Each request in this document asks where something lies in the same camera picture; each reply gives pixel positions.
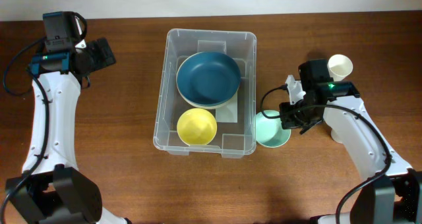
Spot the mint green bowl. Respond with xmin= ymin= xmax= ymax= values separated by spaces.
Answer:
xmin=255 ymin=112 xmax=291 ymax=148

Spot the light grey cup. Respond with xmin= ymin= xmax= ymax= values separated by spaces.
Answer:
xmin=330 ymin=126 xmax=343 ymax=144

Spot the cream white cup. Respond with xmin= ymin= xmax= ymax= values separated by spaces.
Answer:
xmin=327 ymin=54 xmax=353 ymax=81

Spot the clear plastic storage container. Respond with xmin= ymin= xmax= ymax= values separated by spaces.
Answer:
xmin=153 ymin=28 xmax=257 ymax=158

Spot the dark blue plate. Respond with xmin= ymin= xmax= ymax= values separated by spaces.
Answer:
xmin=175 ymin=51 xmax=242 ymax=107

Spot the yellow bowl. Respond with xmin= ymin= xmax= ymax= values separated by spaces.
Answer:
xmin=177 ymin=108 xmax=217 ymax=146

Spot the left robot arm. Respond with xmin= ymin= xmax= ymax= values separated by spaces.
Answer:
xmin=4 ymin=11 xmax=128 ymax=224

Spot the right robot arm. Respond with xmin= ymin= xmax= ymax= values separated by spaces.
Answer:
xmin=280 ymin=59 xmax=421 ymax=224

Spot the white label in container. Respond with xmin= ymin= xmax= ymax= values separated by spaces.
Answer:
xmin=215 ymin=94 xmax=238 ymax=123

